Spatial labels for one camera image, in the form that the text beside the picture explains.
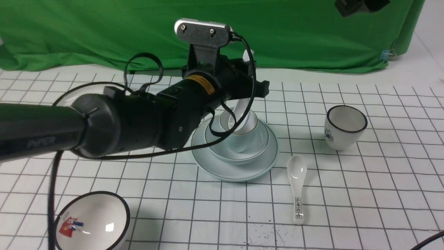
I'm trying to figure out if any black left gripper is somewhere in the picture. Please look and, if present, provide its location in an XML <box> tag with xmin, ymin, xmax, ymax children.
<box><xmin>156</xmin><ymin>58</ymin><xmax>270</xmax><ymax>139</ymax></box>

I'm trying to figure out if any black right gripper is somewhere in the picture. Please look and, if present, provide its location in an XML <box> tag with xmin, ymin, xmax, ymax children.
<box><xmin>335</xmin><ymin>0</ymin><xmax>391</xmax><ymax>17</ymax></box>

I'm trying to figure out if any plain white ceramic spoon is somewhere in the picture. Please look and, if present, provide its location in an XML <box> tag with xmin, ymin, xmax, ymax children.
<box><xmin>227</xmin><ymin>49</ymin><xmax>255</xmax><ymax>134</ymax></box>

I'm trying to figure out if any pale blue cup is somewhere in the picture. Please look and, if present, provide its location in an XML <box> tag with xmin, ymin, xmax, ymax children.
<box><xmin>223</xmin><ymin>111</ymin><xmax>258</xmax><ymax>153</ymax></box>

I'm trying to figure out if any pale blue bowl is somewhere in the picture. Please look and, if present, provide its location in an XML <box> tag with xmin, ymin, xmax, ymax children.
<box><xmin>209</xmin><ymin>120</ymin><xmax>270</xmax><ymax>165</ymax></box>

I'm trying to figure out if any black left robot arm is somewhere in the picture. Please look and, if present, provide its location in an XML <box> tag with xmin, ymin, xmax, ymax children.
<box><xmin>0</xmin><ymin>57</ymin><xmax>253</xmax><ymax>161</ymax></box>

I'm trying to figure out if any blue binder clip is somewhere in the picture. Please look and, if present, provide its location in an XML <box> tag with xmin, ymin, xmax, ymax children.
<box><xmin>379</xmin><ymin>49</ymin><xmax>398</xmax><ymax>62</ymax></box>

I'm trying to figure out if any pale blue plate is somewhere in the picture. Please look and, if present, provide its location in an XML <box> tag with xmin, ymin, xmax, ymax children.
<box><xmin>192</xmin><ymin>121</ymin><xmax>279</xmax><ymax>182</ymax></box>

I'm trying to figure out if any white spoon with characters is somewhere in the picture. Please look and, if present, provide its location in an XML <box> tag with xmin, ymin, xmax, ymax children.
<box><xmin>287</xmin><ymin>155</ymin><xmax>307</xmax><ymax>226</ymax></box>

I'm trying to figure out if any white cup with black rim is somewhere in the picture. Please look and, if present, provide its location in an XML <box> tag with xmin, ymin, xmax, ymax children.
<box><xmin>324</xmin><ymin>105</ymin><xmax>368</xmax><ymax>151</ymax></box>

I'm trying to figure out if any white grid tablecloth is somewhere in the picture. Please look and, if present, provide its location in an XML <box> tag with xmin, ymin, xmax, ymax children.
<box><xmin>0</xmin><ymin>68</ymin><xmax>444</xmax><ymax>250</ymax></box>

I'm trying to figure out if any white plate with cartoon figures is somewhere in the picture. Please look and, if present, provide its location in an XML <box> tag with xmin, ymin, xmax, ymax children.
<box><xmin>50</xmin><ymin>81</ymin><xmax>139</xmax><ymax>110</ymax></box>

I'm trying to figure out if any white bowl with black rim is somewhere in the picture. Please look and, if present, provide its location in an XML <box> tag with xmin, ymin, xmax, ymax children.
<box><xmin>55</xmin><ymin>191</ymin><xmax>131</xmax><ymax>250</ymax></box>

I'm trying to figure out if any green backdrop cloth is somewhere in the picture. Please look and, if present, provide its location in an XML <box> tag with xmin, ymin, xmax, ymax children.
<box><xmin>0</xmin><ymin>0</ymin><xmax>424</xmax><ymax>73</ymax></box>

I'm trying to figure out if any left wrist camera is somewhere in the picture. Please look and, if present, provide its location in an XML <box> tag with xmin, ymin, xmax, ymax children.
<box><xmin>173</xmin><ymin>18</ymin><xmax>234</xmax><ymax>48</ymax></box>

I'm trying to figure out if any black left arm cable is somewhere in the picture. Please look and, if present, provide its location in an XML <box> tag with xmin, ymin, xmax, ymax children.
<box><xmin>47</xmin><ymin>33</ymin><xmax>258</xmax><ymax>250</ymax></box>

